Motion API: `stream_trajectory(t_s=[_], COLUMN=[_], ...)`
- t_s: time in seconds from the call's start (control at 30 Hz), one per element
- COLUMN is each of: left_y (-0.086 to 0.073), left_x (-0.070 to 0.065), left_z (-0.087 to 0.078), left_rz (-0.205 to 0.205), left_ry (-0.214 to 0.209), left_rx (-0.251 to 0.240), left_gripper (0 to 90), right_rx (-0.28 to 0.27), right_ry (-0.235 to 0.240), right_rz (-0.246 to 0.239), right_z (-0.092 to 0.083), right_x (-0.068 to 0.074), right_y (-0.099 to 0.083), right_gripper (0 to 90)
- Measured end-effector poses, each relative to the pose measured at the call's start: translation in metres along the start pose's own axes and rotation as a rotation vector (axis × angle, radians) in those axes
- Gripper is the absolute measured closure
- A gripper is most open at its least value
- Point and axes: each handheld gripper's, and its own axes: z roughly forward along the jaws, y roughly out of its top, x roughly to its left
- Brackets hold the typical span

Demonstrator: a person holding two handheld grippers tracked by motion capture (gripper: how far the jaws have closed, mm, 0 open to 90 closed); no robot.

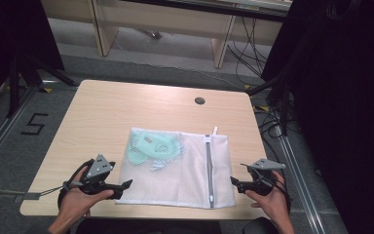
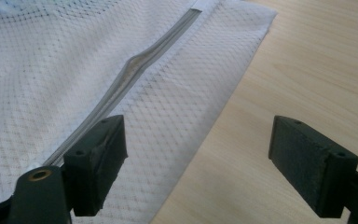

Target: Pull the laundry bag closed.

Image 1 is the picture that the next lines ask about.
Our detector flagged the person's right hand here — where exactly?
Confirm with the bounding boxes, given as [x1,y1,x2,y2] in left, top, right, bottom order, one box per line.
[244,171,290,227]

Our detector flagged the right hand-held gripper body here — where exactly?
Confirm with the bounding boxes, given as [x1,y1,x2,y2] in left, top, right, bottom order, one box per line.
[236,158,287,197]

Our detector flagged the mint green socks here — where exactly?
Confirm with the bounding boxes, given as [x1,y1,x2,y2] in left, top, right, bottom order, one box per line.
[126,128,183,166]

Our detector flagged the light wooden desk frame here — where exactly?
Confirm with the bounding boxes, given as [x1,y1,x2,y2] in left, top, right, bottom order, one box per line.
[40,0,293,69]

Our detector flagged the black floor cables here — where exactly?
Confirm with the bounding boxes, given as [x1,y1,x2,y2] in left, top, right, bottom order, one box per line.
[226,16,303,154]

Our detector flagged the aluminium floor rail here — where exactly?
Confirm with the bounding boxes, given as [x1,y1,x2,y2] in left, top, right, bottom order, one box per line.
[274,125,327,234]
[0,85,43,176]

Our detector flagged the person's left hand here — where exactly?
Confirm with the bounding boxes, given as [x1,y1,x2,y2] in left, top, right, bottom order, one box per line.
[58,166,115,226]

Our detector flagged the black curtain with stand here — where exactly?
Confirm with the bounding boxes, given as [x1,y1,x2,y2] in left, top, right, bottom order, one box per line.
[246,0,374,234]
[0,0,79,119]

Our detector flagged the white mesh laundry bag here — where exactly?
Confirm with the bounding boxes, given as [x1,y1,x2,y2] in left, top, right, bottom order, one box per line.
[115,126,238,210]

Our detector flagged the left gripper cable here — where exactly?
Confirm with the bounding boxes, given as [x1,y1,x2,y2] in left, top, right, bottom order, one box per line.
[0,159,95,197]

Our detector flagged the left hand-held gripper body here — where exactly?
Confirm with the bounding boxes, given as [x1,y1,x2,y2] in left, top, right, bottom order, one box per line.
[75,153,125,201]

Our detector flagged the person's dark trousers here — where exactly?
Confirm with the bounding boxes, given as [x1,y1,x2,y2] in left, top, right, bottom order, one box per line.
[25,216,281,234]

